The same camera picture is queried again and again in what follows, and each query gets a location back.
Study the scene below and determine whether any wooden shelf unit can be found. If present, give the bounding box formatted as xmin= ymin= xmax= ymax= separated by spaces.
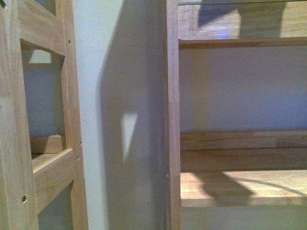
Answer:
xmin=165 ymin=0 xmax=307 ymax=230

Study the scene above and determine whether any wooden side shelf frame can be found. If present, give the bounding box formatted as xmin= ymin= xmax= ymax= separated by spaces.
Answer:
xmin=0 ymin=0 xmax=88 ymax=230

